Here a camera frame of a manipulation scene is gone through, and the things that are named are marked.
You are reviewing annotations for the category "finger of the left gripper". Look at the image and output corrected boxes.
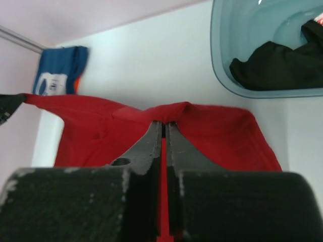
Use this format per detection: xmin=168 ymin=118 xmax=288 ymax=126
xmin=0 ymin=94 xmax=27 ymax=125

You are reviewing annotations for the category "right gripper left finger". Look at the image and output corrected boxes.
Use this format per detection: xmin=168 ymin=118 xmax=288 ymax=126
xmin=1 ymin=122 xmax=163 ymax=241

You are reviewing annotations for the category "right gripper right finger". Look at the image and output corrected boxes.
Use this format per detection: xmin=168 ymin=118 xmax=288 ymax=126
xmin=165 ymin=123 xmax=322 ymax=241

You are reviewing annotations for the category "red t shirt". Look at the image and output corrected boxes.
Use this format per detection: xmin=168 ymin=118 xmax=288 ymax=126
xmin=24 ymin=93 xmax=283 ymax=242

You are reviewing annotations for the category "folded blue printed t shirt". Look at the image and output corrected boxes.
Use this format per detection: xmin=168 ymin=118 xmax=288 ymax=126
xmin=32 ymin=46 xmax=89 ymax=96

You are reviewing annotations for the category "folded orange t shirt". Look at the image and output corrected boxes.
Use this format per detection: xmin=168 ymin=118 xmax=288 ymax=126
xmin=73 ymin=75 xmax=82 ymax=94

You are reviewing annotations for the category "black t shirt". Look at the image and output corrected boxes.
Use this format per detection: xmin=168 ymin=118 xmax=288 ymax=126
xmin=229 ymin=20 xmax=322 ymax=91

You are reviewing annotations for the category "teal plastic bin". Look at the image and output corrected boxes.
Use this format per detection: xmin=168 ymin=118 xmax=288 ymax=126
xmin=210 ymin=1 xmax=322 ymax=99

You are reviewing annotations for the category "left aluminium frame post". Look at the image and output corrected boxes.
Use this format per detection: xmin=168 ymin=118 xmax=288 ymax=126
xmin=0 ymin=26 xmax=46 ymax=54

